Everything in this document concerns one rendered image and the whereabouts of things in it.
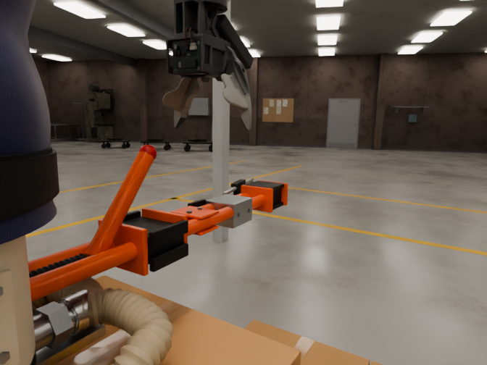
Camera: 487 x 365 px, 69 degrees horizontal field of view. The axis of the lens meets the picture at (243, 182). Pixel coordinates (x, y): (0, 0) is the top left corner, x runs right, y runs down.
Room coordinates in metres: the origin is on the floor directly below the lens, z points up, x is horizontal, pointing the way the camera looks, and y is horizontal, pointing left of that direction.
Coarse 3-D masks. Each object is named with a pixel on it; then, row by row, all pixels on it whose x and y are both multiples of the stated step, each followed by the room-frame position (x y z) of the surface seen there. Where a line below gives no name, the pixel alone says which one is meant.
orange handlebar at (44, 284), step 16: (192, 208) 0.58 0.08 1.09; (208, 208) 0.61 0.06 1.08; (224, 208) 0.60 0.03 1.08; (192, 224) 0.51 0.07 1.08; (208, 224) 0.54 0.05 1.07; (48, 256) 0.37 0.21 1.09; (64, 256) 0.38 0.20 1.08; (96, 256) 0.37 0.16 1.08; (112, 256) 0.38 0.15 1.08; (128, 256) 0.40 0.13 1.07; (48, 272) 0.32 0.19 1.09; (64, 272) 0.33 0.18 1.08; (80, 272) 0.34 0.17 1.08; (96, 272) 0.36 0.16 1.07; (32, 288) 0.30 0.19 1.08; (48, 288) 0.31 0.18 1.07
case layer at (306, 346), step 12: (252, 324) 1.11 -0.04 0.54; (264, 324) 1.11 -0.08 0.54; (264, 336) 1.04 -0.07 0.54; (276, 336) 1.05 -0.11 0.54; (288, 336) 1.05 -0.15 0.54; (300, 336) 1.05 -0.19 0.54; (300, 348) 0.98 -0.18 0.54; (312, 348) 0.99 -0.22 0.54; (324, 348) 0.99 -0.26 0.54; (336, 348) 0.99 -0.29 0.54; (312, 360) 0.93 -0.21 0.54; (324, 360) 0.93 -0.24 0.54; (336, 360) 0.93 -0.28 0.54; (348, 360) 0.93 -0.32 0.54; (360, 360) 0.94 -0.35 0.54
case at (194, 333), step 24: (120, 288) 0.57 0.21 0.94; (168, 312) 0.50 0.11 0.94; (192, 312) 0.50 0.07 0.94; (120, 336) 0.44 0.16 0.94; (192, 336) 0.44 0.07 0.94; (216, 336) 0.44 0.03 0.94; (240, 336) 0.44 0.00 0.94; (72, 360) 0.39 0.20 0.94; (96, 360) 0.39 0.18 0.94; (168, 360) 0.39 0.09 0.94; (192, 360) 0.39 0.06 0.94; (216, 360) 0.39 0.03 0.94; (240, 360) 0.39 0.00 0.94; (264, 360) 0.39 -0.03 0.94; (288, 360) 0.39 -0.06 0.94
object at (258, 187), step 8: (248, 184) 0.76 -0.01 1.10; (256, 184) 0.76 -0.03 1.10; (264, 184) 0.76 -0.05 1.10; (272, 184) 0.76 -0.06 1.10; (280, 184) 0.77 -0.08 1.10; (248, 192) 0.74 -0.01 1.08; (256, 192) 0.73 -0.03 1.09; (264, 192) 0.72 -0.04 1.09; (272, 192) 0.71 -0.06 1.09; (280, 192) 0.78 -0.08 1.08; (272, 200) 0.71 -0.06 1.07; (280, 200) 0.78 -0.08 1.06; (256, 208) 0.73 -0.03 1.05; (264, 208) 0.72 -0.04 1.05; (272, 208) 0.73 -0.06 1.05
